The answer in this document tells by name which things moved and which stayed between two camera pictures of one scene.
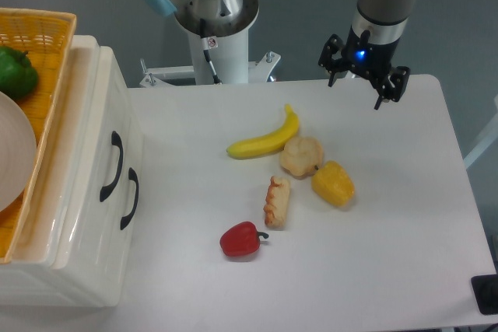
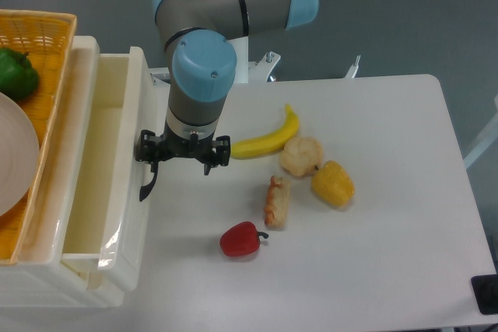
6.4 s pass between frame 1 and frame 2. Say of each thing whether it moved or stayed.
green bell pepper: stayed
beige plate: stayed
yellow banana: stayed
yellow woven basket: stayed
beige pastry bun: stayed
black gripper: moved
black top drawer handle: moved
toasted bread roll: stayed
